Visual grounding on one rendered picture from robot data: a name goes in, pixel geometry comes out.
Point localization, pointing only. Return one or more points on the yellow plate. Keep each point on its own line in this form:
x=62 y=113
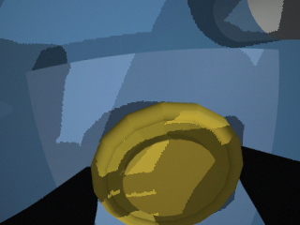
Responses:
x=170 y=164

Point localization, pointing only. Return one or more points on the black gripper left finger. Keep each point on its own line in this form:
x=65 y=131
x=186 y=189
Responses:
x=73 y=203

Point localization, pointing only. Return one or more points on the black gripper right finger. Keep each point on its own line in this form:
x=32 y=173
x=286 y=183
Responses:
x=273 y=185

